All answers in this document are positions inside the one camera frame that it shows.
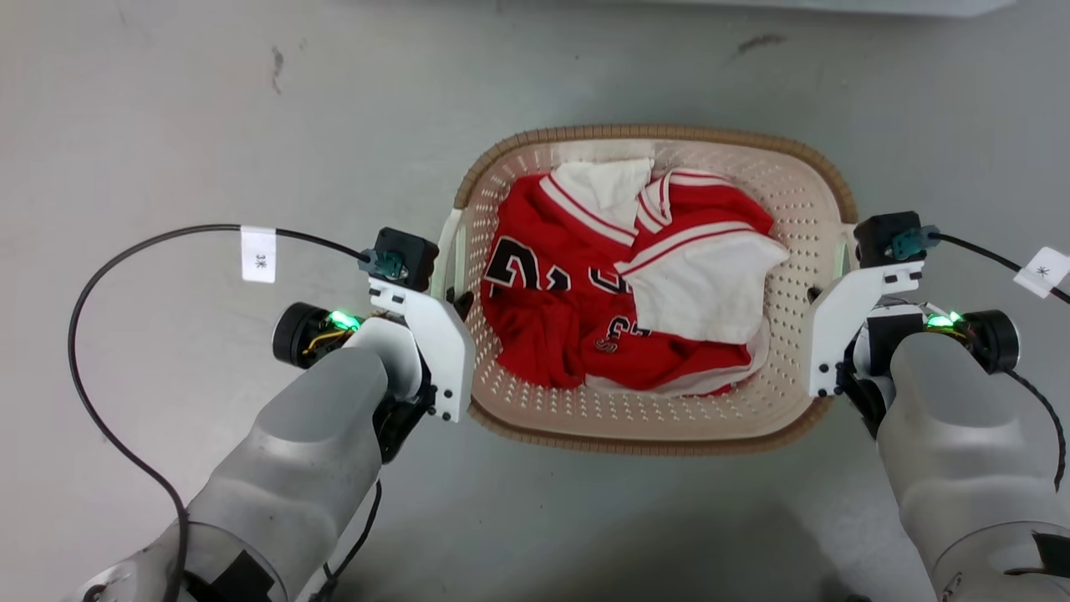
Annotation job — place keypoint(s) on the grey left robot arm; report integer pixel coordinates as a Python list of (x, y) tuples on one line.
[(309, 451)]

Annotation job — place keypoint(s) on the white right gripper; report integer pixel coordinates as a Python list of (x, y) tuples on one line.
[(832, 334)]

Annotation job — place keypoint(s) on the red and white sports jersey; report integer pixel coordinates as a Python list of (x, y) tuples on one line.
[(552, 334)]

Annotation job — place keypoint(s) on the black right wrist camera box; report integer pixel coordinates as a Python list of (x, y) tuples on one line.
[(882, 238)]

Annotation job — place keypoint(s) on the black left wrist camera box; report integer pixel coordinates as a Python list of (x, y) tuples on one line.
[(410, 255)]

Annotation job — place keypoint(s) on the beige perforated plastic laundry basket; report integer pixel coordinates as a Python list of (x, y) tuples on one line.
[(635, 422)]

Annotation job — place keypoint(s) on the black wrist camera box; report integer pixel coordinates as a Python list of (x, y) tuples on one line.
[(410, 255), (882, 238)]

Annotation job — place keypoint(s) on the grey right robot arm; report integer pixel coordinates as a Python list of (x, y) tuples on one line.
[(953, 435)]

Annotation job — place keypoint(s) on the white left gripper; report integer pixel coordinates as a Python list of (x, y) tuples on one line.
[(441, 351)]

